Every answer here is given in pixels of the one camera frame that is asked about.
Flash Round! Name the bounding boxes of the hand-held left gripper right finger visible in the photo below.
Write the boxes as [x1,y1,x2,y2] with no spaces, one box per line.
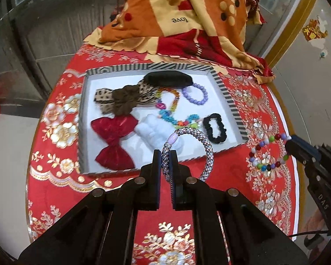
[169,150,309,265]

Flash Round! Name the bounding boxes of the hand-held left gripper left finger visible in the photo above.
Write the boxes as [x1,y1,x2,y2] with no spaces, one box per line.
[18,149,162,265]

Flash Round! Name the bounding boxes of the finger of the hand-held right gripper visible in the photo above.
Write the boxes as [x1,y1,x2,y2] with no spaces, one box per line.
[284,135,324,169]

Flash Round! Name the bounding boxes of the multicolour bead bracelet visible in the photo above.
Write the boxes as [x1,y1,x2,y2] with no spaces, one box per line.
[248,133,291,172]

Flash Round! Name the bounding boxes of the silver purple braided bracelet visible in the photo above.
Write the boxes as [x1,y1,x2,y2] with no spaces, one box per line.
[161,127,213,183]

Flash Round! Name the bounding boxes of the teal multicolour charm bracelet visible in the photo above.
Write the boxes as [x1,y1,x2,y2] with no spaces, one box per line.
[158,109,202,129]

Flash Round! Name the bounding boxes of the small black scrunchie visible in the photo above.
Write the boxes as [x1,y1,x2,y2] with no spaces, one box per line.
[203,113,227,145]

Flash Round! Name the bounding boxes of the brown scrunchie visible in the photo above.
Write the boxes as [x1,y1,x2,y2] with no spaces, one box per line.
[112,85,141,115]

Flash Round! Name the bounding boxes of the orange bead bracelet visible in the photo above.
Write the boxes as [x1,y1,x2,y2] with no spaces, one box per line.
[155,87,181,114]

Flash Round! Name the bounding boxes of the purple bead bracelet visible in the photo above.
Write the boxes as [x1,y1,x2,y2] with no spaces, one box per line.
[182,83,209,106]

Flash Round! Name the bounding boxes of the leopard print hair bow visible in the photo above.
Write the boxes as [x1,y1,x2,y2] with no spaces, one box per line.
[94,79,159,114]

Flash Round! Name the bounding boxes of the large black hair band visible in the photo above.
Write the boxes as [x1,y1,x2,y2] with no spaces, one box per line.
[143,71,194,88]

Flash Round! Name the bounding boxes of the striped cardboard box tray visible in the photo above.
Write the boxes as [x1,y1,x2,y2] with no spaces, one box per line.
[78,63,249,175]

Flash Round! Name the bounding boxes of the white fluffy scrunchie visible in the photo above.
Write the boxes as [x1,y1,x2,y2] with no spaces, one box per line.
[135,114,184,155]

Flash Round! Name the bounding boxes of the red gold floral tablecloth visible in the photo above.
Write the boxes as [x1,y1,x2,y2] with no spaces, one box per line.
[26,44,300,265]

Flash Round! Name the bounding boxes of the red satin hair bow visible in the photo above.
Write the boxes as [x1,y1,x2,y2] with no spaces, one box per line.
[90,115,139,170]

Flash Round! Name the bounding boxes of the orange red printed blanket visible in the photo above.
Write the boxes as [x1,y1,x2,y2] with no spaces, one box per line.
[95,0,275,85]

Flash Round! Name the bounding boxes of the black cable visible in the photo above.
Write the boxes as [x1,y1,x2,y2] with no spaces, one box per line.
[288,230,331,249]

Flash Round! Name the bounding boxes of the red gold wall sticker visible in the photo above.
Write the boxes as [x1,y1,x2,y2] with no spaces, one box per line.
[302,17,329,42]

